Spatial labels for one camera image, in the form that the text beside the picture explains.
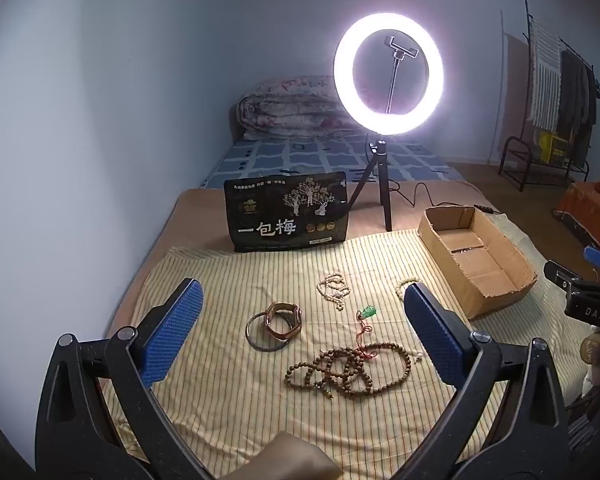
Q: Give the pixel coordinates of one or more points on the low black metal rack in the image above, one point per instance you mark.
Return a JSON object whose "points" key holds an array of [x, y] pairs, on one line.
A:
{"points": [[512, 142]]}

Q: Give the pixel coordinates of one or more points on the black tripod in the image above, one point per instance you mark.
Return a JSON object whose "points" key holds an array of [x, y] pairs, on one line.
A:
{"points": [[384, 180]]}

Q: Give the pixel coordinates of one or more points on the striped hanging towel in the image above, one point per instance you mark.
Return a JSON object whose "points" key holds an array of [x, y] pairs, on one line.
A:
{"points": [[545, 75]]}

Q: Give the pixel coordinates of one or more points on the black printed snack bag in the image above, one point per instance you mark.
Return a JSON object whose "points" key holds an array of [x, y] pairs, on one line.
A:
{"points": [[280, 210]]}

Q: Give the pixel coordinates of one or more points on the orange cloth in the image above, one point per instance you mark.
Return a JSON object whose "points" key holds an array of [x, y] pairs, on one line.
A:
{"points": [[585, 210]]}

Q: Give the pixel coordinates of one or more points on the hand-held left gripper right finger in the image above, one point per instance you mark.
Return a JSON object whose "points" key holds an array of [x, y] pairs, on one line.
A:
{"points": [[432, 330]]}

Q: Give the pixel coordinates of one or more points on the folded floral quilt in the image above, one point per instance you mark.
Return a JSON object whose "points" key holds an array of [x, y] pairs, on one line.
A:
{"points": [[290, 107]]}

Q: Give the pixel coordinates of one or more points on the person's right hand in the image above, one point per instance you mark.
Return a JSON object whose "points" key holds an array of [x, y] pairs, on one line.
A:
{"points": [[594, 350]]}

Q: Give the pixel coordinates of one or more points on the yellow box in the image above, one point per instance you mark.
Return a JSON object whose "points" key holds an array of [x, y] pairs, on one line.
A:
{"points": [[555, 147]]}

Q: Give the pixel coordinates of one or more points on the cardboard box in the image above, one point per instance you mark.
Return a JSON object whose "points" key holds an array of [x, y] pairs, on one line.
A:
{"points": [[480, 260]]}

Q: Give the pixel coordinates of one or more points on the tan bed cover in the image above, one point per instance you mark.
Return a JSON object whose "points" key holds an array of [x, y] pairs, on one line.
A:
{"points": [[200, 215]]}

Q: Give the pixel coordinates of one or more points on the phone clamp on pole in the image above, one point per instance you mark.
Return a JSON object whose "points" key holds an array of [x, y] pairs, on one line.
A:
{"points": [[395, 72]]}

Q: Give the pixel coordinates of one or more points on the tan pad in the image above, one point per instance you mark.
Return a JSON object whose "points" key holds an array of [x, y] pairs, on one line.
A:
{"points": [[295, 457]]}

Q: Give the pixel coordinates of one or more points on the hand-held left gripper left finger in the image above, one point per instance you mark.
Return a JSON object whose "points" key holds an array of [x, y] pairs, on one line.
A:
{"points": [[172, 330]]}

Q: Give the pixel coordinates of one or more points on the black clothes rack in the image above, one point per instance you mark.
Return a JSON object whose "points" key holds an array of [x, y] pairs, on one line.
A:
{"points": [[528, 35]]}

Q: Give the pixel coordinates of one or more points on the yellow striped cloth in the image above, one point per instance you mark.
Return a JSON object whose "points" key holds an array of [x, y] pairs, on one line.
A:
{"points": [[230, 385]]}

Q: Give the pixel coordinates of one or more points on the dark hanging clothes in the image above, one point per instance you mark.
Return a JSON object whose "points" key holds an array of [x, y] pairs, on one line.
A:
{"points": [[577, 95]]}

